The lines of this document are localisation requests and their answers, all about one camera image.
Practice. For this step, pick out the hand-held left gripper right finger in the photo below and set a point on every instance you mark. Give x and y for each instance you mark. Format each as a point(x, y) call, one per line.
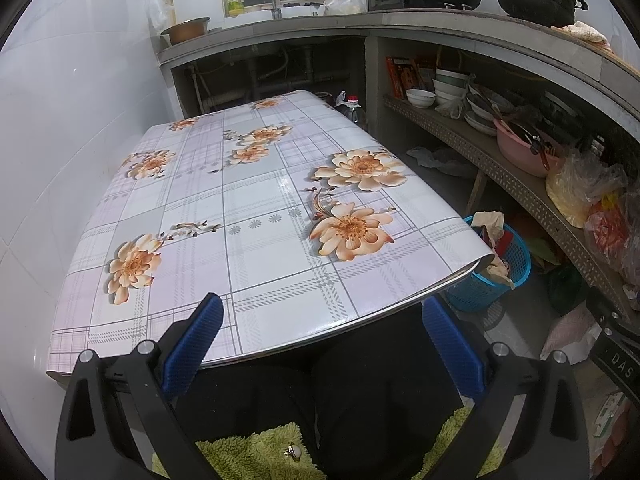
point(455, 345)

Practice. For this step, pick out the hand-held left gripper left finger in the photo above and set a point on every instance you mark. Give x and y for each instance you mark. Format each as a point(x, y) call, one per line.
point(192, 345)

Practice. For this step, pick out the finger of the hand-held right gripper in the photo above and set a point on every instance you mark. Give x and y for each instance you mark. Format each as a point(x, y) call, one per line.
point(607, 310)

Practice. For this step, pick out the blue plastic basket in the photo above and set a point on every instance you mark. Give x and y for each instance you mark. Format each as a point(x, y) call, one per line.
point(480, 290)

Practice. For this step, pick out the beige cloth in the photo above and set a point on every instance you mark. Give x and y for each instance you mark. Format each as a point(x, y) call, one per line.
point(490, 221)
point(585, 32)

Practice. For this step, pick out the pink plastic bag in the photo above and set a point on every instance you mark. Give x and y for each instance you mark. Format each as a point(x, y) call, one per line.
point(570, 330)

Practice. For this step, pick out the dark green bag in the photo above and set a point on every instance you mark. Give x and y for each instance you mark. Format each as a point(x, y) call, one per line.
point(565, 290)

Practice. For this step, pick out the red plastic bag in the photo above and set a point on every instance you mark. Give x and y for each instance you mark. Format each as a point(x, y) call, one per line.
point(612, 230)

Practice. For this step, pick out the green fuzzy garment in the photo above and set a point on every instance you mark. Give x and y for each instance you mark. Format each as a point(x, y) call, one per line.
point(250, 452)

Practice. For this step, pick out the yellowish plastic bag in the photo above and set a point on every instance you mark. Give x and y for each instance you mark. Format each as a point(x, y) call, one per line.
point(580, 185)

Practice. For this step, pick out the floral table cover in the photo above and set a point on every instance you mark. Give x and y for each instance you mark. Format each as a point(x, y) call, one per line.
point(250, 210)

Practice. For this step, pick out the pink plastic basin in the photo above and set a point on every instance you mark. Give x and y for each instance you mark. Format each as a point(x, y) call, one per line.
point(520, 152)

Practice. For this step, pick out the white plastic bag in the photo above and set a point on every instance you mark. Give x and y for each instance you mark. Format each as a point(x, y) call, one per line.
point(440, 157)

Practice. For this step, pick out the stack of plates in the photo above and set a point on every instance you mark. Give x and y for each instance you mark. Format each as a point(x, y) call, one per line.
point(482, 120)

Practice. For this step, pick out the white bowl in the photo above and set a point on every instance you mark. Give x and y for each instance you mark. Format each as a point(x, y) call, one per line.
point(421, 97)

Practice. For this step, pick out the oil bottle with red cap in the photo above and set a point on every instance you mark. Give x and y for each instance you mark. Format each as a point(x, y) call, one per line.
point(352, 110)

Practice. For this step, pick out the stack of white bowls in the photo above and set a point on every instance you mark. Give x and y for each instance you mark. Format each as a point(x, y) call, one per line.
point(450, 85)

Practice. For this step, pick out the red printed box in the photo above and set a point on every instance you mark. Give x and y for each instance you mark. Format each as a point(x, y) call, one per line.
point(402, 77)

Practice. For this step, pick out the grey drain pipe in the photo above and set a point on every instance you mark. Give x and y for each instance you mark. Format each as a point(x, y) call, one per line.
point(310, 62)

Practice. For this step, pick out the brass basin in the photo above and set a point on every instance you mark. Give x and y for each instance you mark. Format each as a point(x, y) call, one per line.
point(187, 30)

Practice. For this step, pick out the hanging clear plastic bag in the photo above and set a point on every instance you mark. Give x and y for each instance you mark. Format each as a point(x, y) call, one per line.
point(157, 10)

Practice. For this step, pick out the concrete kitchen counter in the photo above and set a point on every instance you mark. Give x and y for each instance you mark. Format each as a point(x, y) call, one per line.
point(310, 22)

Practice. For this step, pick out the yellow plastic bottle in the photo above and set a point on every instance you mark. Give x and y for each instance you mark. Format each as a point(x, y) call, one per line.
point(235, 2)

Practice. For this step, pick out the metal faucet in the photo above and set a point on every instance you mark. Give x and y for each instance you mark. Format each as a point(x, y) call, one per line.
point(276, 2)

